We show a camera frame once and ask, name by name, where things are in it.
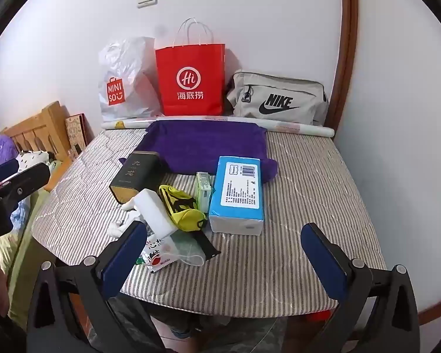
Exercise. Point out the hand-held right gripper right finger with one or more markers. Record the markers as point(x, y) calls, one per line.
point(323, 261)

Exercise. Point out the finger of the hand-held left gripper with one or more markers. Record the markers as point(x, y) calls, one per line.
point(25, 182)
point(0, 172)

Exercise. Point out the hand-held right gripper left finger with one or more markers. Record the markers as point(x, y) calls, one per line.
point(123, 255)

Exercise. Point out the printed snack packet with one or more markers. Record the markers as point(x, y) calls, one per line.
point(154, 253)

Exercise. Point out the white sponge block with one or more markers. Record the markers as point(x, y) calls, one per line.
point(158, 209)

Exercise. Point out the yellow mesh pouch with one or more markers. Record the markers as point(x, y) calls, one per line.
point(183, 209)

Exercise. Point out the purple plush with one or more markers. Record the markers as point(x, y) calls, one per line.
point(3, 150)

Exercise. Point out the white spotted plush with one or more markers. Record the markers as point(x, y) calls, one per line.
point(31, 159)

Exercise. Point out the green bed sheet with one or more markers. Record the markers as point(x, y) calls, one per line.
point(18, 253)

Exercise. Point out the wooden headboard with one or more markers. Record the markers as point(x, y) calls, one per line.
point(33, 125)

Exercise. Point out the black tea tin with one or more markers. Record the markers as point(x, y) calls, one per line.
point(136, 176)

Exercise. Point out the small green packet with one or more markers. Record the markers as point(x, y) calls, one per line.
point(204, 191)

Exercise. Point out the blue tissue pack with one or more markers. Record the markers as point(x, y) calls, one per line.
point(239, 191)

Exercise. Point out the rolled white paper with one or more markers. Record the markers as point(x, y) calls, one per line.
point(132, 123)

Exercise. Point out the purple towel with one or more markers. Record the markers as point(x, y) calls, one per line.
point(205, 147)

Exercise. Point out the white plastic bag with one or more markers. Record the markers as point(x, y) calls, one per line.
point(125, 62)

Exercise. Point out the grey waist bag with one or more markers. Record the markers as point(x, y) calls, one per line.
point(279, 88)

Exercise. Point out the red paper bag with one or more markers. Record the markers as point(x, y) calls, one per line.
point(191, 62)

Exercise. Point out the brown printed frame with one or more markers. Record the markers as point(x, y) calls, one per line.
point(79, 130)

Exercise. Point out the brown wooden door frame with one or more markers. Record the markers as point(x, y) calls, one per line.
point(350, 25)

